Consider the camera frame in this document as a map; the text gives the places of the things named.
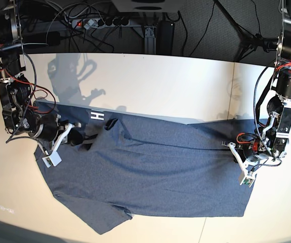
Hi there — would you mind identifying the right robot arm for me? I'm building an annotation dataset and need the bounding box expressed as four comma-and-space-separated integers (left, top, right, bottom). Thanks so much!
0, 1, 88, 147

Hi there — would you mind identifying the small white label sticker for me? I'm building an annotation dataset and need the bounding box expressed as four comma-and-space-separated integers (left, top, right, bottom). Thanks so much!
0, 205, 15, 214

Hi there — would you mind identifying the aluminium table leg profile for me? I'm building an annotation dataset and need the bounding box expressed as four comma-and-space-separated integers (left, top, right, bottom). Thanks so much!
132, 26, 156, 55

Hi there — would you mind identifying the black power adapter brick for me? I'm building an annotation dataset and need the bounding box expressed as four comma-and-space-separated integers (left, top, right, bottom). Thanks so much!
156, 21, 175, 56

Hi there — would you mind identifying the blue grey T-shirt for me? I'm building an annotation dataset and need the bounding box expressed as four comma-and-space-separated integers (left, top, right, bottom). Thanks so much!
34, 105, 255, 234

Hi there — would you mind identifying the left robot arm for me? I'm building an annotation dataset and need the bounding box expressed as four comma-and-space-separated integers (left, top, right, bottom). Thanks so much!
235, 1, 291, 172

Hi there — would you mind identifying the white power strip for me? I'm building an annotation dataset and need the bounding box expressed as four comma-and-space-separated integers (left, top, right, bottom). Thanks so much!
70, 17, 131, 30

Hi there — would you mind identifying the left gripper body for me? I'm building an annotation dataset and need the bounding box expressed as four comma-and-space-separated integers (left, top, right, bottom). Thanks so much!
232, 144, 261, 167

